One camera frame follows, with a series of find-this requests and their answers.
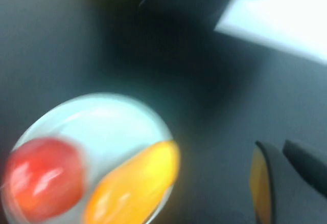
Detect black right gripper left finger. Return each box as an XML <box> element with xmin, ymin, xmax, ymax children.
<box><xmin>255</xmin><ymin>140</ymin><xmax>283</xmax><ymax>224</ymax></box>

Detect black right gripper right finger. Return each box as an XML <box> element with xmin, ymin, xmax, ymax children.
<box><xmin>282</xmin><ymin>139</ymin><xmax>327</xmax><ymax>199</ymax></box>

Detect yellow banana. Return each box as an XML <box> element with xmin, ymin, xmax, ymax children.
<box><xmin>249</xmin><ymin>146</ymin><xmax>272</xmax><ymax>224</ymax></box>

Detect orange yellow mango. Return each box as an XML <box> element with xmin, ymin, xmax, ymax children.
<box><xmin>83</xmin><ymin>140</ymin><xmax>181</xmax><ymax>224</ymax></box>

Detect white bowl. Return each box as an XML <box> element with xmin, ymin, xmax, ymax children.
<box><xmin>0</xmin><ymin>92</ymin><xmax>177</xmax><ymax>224</ymax></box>

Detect black trousers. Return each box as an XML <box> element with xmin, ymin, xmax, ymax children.
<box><xmin>102</xmin><ymin>0</ymin><xmax>245</xmax><ymax>32</ymax></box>

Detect red apple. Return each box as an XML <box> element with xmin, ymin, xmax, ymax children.
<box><xmin>3</xmin><ymin>137</ymin><xmax>86</xmax><ymax>217</ymax></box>

